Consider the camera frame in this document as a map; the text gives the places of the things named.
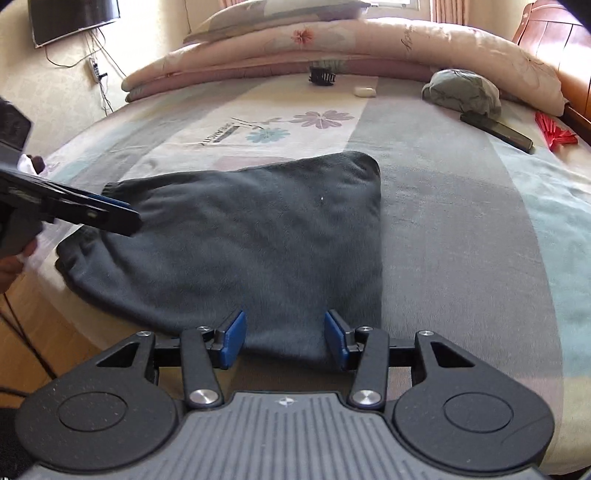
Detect floral pillow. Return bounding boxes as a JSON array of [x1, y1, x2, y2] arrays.
[[184, 0, 372, 45]]

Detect wooden bed headboard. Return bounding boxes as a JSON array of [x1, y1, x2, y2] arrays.
[[512, 0, 591, 148]]

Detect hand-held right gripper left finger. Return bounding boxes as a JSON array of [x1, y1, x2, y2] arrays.
[[95, 310, 247, 410]]

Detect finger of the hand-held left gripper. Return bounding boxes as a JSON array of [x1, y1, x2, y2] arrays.
[[41, 181, 143, 237]]

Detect black hair claw clip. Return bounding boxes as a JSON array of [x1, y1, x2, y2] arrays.
[[308, 67, 337, 87]]

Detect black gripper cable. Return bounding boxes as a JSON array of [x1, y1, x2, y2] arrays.
[[0, 291, 58, 398]]

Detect folded grey cat-print garment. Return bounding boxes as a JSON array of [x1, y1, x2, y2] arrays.
[[421, 69, 502, 118]]

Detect black wall screen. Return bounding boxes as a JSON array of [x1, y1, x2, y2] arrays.
[[28, 0, 122, 48]]

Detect pink striped curtain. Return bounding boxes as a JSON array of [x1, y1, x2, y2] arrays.
[[429, 0, 471, 26]]

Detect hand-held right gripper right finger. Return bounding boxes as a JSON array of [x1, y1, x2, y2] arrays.
[[323, 310, 476, 411]]

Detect red folding fan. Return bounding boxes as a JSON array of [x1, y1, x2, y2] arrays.
[[534, 111, 579, 150]]

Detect dark grey pants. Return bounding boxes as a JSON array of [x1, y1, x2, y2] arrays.
[[55, 151, 384, 363]]

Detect black smartphone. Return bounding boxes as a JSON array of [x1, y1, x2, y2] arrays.
[[460, 113, 535, 154]]

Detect bright window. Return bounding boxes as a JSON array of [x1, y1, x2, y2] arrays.
[[367, 0, 422, 11]]

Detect black wall cable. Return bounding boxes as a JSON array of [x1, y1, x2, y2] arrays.
[[44, 23, 127, 116]]

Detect folded pink floral quilt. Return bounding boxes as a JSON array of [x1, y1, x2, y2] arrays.
[[122, 17, 570, 117]]

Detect person's left hand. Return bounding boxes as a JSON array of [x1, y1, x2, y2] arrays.
[[0, 239, 38, 294]]

